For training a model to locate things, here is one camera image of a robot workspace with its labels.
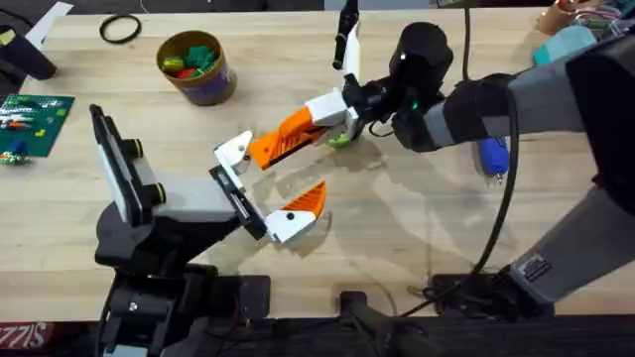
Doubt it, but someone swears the blue electric screwdriver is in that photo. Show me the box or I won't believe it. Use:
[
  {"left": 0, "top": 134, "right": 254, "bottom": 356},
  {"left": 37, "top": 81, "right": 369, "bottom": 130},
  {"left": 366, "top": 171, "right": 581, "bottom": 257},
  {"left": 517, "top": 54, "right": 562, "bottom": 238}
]
[{"left": 476, "top": 136, "right": 512, "bottom": 180}]

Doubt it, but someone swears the small lime green object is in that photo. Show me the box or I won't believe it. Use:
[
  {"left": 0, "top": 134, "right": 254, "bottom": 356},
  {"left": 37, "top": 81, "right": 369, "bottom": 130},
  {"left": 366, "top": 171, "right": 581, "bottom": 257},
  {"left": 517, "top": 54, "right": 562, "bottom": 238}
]
[{"left": 324, "top": 132, "right": 354, "bottom": 150}]

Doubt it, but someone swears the brown tub with toys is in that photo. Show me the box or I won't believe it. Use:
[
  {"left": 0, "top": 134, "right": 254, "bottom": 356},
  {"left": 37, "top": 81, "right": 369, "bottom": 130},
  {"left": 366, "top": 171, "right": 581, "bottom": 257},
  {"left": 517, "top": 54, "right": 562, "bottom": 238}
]
[{"left": 155, "top": 30, "right": 239, "bottom": 107}]

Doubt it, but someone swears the right wrist upright black plate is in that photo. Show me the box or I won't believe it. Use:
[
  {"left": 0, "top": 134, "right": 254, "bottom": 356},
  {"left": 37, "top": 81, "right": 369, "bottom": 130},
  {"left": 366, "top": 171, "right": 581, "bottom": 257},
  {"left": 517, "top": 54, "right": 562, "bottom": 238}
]
[{"left": 331, "top": 0, "right": 363, "bottom": 83}]

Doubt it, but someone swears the wrist upright black plate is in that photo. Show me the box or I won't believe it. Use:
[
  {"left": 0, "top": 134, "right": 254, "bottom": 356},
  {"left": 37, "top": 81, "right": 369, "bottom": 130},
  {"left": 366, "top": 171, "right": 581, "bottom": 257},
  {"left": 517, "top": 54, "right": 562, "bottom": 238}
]
[
  {"left": 88, "top": 103, "right": 168, "bottom": 230},
  {"left": 331, "top": 0, "right": 363, "bottom": 83}
]

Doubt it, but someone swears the left wrist upright black plate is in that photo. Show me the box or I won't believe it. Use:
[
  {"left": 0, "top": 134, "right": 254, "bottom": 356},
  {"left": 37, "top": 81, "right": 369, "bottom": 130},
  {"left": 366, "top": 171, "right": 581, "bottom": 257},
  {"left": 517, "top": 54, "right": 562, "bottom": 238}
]
[{"left": 88, "top": 103, "right": 168, "bottom": 230}]

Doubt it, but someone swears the teal soft item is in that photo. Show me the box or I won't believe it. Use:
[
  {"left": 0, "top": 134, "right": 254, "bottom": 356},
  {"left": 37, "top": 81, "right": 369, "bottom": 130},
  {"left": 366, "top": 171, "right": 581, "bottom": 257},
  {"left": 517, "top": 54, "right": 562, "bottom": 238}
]
[{"left": 532, "top": 24, "right": 599, "bottom": 68}]

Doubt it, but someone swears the heap of colourful items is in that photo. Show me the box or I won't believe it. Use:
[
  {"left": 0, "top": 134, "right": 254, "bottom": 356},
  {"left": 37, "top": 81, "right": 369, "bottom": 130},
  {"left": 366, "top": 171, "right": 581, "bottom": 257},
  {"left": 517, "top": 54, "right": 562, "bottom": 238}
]
[{"left": 537, "top": 0, "right": 635, "bottom": 42}]

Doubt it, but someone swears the black bulky tool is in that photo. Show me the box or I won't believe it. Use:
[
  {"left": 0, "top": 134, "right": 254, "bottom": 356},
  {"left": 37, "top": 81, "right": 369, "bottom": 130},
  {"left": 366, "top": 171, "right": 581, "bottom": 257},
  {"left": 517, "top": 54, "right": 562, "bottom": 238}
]
[{"left": 0, "top": 22, "right": 59, "bottom": 96}]

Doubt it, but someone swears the white paper sheet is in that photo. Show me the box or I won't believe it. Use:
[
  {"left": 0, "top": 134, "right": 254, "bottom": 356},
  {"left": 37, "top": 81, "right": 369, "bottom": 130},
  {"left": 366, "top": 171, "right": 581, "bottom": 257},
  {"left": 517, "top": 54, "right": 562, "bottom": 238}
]
[{"left": 24, "top": 1, "right": 75, "bottom": 52}]

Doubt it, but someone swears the thin black hanging cable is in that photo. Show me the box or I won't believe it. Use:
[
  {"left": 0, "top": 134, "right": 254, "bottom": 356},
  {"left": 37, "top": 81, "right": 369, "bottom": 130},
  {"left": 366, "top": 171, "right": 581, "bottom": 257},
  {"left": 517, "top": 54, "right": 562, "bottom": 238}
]
[{"left": 462, "top": 6, "right": 472, "bottom": 81}]

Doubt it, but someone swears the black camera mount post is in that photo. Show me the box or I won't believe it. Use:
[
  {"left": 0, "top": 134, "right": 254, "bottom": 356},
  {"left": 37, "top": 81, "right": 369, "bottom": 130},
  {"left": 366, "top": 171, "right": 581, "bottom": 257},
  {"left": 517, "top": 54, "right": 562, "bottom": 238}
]
[{"left": 338, "top": 291, "right": 399, "bottom": 357}]

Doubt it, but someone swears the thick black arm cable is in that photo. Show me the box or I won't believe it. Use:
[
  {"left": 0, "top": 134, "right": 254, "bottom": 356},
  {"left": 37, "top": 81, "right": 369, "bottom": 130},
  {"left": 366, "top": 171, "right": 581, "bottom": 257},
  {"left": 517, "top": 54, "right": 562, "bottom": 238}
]
[{"left": 400, "top": 87, "right": 521, "bottom": 318}]

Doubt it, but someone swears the black rubber ring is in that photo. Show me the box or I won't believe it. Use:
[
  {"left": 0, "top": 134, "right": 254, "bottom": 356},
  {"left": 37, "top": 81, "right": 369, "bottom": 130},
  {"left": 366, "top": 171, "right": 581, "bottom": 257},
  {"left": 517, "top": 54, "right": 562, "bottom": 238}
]
[{"left": 98, "top": 13, "right": 143, "bottom": 46}]

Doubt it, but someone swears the black mounting rail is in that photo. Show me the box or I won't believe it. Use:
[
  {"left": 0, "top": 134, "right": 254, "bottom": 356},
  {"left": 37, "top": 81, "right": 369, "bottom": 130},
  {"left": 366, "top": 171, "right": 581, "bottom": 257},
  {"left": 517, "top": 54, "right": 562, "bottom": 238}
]
[{"left": 0, "top": 314, "right": 635, "bottom": 357}]

